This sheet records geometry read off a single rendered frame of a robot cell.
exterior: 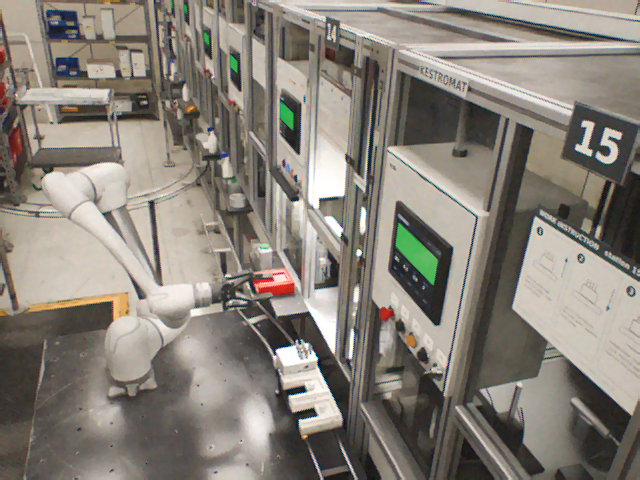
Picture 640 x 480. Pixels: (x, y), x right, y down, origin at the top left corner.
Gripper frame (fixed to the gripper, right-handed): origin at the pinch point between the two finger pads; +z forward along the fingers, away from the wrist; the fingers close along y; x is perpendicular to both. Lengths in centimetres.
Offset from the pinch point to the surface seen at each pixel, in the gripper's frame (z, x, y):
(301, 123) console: 21, 26, 53
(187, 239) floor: -4, 262, -112
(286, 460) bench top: -3, -41, -45
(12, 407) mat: -114, 90, -111
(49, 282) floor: -106, 218, -112
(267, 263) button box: 11.5, 43.1, -16.0
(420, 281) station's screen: 18, -76, 44
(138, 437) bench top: -50, -16, -44
